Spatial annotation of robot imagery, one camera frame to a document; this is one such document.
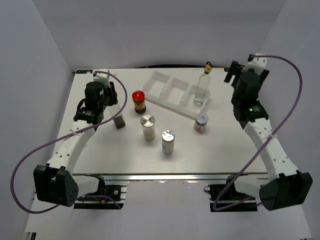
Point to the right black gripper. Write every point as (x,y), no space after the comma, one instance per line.
(234,70)

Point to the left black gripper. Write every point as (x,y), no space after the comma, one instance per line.
(111,91)

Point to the clear glass bottle gold cap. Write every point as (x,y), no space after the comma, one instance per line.
(203,84)

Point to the red lid chili jar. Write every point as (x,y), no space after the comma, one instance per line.
(138,98)

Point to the silver lid white shaker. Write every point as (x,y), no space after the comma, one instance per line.
(148,122)

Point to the small white lid jar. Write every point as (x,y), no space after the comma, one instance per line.
(200,123)

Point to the silver lid labelled shaker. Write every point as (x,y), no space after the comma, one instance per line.
(168,141)

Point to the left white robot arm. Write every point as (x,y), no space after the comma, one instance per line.
(54,181)

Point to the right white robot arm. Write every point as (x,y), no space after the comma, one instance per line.
(286,185)

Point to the left blue table sticker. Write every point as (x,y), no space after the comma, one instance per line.
(84,71)

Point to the white three-compartment tray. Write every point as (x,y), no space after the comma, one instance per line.
(173,94)

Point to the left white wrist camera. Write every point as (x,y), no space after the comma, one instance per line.
(102,77)

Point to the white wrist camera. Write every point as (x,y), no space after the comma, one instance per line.
(102,77)
(256,63)

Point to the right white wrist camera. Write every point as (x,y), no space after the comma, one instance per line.
(256,63)

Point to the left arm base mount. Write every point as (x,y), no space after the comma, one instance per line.
(107,192)

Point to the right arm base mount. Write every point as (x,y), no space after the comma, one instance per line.
(229,197)

